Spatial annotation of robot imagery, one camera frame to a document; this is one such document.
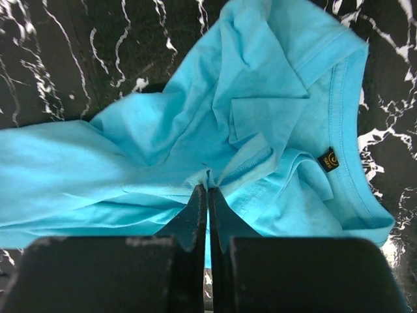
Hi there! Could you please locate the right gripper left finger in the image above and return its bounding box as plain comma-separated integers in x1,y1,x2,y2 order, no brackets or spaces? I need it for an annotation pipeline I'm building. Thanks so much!
1,186,207,312

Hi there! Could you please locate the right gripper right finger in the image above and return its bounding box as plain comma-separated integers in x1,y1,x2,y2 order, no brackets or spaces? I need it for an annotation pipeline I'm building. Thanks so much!
208,188,407,312

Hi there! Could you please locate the turquoise t-shirt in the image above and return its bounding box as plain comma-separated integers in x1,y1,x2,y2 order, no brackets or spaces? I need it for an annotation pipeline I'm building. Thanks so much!
1,1,395,249

